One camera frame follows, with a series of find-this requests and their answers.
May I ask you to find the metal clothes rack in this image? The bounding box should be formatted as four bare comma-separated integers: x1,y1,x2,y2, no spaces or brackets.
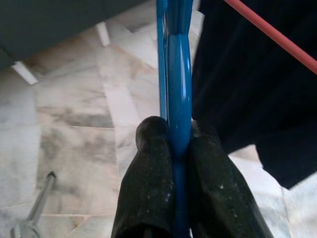
11,171,57,238

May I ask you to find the red plastic hanger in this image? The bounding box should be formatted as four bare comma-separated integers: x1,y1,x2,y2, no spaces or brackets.
223,0,317,75

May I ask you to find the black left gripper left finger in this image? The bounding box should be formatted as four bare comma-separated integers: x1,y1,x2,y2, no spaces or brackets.
110,116,174,238

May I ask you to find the navy blue garment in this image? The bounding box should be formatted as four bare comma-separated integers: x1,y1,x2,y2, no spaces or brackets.
192,0,317,191

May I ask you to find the blue plastic hanger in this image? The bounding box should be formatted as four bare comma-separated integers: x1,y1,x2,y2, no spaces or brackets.
155,0,193,238

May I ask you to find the black tv cabinet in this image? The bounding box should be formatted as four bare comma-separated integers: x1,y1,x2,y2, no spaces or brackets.
0,0,159,85

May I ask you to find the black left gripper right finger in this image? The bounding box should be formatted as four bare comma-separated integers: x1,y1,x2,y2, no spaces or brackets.
188,119,276,238

